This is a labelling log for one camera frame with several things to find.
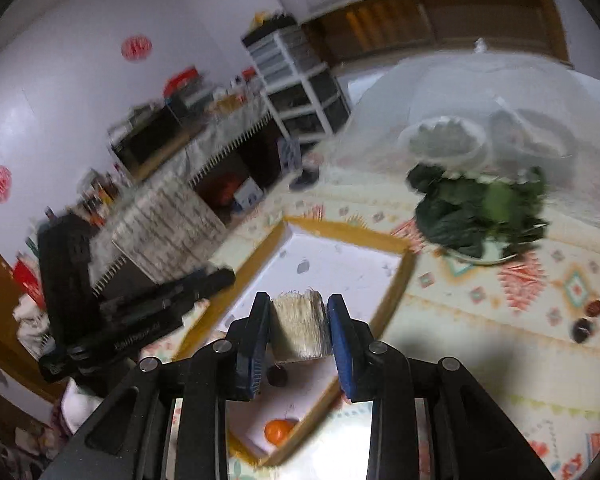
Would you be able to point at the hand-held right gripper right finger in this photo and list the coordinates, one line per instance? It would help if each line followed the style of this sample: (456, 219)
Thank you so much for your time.
(342, 350)

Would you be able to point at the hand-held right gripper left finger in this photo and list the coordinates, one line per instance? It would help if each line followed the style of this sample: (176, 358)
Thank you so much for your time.
(257, 345)

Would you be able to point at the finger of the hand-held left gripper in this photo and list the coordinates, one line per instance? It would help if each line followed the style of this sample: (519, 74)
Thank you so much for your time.
(155, 300)
(210, 280)

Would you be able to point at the beige cake piece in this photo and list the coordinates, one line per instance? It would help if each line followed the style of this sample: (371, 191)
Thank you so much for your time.
(300, 325)

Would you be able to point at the white tray with yellow rim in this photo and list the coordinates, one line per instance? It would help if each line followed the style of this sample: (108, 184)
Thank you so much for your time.
(340, 270)

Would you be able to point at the bare orange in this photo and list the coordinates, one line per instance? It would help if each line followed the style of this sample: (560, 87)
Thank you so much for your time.
(277, 431)

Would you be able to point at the dark round fruit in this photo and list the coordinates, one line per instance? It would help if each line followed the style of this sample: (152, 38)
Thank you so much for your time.
(582, 330)
(594, 308)
(277, 376)

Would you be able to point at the grey patterned chair cover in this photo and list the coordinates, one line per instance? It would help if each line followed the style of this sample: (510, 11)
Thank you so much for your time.
(170, 225)

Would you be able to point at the cluster of bottles and jars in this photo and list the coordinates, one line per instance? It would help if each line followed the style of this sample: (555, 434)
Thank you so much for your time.
(100, 197)

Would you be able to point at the red paper cutout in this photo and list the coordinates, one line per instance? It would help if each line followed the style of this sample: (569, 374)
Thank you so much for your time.
(0, 185)
(136, 48)

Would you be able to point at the white cloth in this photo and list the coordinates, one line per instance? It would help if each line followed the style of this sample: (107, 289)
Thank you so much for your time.
(80, 405)

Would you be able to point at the dark wooden sideboard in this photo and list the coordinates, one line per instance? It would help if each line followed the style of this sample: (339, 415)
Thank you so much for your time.
(260, 160)

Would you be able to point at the patterned cream tablecloth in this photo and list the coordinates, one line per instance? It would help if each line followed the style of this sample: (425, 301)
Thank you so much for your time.
(480, 350)

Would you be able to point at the fringed grey table runner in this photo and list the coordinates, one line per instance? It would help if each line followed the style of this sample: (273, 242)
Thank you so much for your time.
(215, 140)

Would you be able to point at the phone stand with suction base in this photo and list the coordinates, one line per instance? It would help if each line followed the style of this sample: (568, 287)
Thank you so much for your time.
(290, 152)

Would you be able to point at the black microwave oven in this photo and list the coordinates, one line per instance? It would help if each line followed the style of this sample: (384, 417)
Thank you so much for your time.
(147, 142)

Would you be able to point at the white oval plate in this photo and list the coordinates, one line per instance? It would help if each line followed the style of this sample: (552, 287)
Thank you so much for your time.
(480, 260)

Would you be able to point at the leafy green spinach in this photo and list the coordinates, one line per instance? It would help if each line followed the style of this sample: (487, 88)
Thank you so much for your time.
(460, 215)

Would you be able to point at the white drawer unit dark drawers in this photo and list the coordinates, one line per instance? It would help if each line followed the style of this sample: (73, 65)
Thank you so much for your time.
(310, 105)

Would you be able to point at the red gift box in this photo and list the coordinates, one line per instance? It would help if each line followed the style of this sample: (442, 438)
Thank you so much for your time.
(180, 80)

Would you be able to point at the bowl of greens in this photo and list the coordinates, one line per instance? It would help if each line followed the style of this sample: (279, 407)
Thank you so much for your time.
(442, 142)

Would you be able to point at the white drawer unit clear drawers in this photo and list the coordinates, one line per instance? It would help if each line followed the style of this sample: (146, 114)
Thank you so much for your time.
(280, 55)

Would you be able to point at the white empty bowl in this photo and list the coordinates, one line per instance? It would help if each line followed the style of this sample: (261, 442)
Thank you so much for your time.
(535, 135)

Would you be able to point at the white mesh food cover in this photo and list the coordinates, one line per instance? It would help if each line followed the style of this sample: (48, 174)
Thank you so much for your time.
(480, 85)

